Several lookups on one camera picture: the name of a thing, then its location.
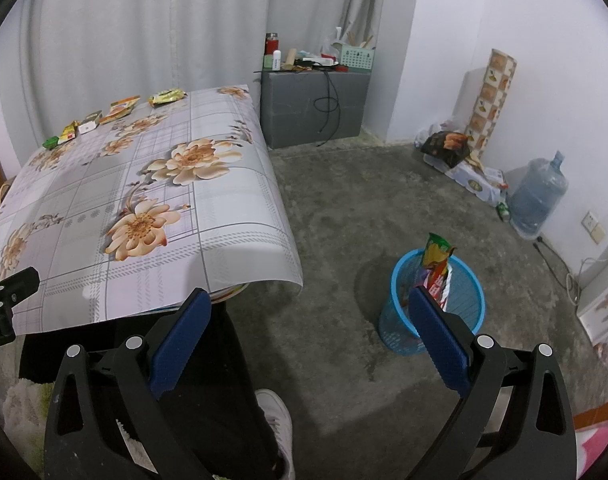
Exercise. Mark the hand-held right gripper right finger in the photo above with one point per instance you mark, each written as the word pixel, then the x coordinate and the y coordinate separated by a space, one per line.
pixel 436 340

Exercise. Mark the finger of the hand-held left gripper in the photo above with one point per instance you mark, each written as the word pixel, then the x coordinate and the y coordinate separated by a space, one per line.
pixel 16 284

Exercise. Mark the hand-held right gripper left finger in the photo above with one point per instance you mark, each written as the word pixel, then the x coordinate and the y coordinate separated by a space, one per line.
pixel 184 340

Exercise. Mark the blue plastic basket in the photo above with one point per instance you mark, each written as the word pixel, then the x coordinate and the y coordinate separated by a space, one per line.
pixel 398 330

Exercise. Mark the red orange snack packet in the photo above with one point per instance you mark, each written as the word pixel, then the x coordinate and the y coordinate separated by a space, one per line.
pixel 437 260

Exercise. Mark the person's black pants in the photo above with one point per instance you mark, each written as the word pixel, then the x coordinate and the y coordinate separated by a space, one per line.
pixel 219 375

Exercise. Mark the white fluffy cloth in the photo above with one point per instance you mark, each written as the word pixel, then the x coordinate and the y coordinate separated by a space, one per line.
pixel 21 425

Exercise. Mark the person's white shoe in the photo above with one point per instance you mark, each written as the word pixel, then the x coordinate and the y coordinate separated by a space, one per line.
pixel 276 420

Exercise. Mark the green small packet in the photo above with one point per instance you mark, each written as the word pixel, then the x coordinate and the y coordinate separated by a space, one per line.
pixel 50 143

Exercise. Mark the green can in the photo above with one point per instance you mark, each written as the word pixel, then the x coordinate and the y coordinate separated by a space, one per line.
pixel 502 211

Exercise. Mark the yellow red snack packet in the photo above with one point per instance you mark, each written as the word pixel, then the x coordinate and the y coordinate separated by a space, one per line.
pixel 69 132

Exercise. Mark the white printed carton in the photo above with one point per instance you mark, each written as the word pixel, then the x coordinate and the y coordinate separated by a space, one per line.
pixel 476 180

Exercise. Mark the white water dispenser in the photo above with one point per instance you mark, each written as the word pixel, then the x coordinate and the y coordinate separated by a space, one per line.
pixel 603 305

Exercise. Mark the blue water jug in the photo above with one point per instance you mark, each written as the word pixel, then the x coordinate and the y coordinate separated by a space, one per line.
pixel 536 200

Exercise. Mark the gold snack packet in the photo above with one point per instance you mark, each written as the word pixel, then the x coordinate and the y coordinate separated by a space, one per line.
pixel 90 123

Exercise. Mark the black snack bag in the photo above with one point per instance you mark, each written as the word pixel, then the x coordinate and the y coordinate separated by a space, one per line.
pixel 446 147

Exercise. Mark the pink cloth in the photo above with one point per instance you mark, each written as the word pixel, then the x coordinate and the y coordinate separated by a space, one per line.
pixel 601 445

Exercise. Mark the crumpled clear plastic bag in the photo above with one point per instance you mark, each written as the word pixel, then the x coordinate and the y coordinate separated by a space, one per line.
pixel 431 130

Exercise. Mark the white board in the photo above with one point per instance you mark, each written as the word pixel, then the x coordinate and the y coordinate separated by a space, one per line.
pixel 469 105

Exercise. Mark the patterned rolled mat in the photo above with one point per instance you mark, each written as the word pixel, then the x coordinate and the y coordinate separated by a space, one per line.
pixel 491 105

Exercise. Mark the grey cabinet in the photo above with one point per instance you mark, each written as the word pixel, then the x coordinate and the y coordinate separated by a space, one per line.
pixel 294 110

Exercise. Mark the pale green cup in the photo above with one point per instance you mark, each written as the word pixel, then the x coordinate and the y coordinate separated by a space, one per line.
pixel 268 62

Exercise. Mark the mint storage basket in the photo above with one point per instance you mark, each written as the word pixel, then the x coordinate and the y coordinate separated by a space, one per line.
pixel 358 58

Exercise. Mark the white curtain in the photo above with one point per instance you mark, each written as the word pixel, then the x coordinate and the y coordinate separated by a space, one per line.
pixel 159 25

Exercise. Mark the white small bottle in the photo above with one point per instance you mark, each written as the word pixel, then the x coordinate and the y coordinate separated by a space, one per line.
pixel 277 60

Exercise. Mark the wooden roll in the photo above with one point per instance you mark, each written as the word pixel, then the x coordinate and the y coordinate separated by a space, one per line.
pixel 289 59

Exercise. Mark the white power strip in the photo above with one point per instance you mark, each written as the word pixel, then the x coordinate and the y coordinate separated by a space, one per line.
pixel 316 61

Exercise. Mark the red thermos bottle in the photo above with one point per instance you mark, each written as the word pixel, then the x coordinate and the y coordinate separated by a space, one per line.
pixel 272 44

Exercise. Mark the white plastic bag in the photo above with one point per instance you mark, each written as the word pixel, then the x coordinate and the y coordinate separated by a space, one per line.
pixel 331 42

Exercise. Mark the wall outlet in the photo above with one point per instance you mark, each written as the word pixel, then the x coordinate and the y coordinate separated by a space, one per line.
pixel 594 227

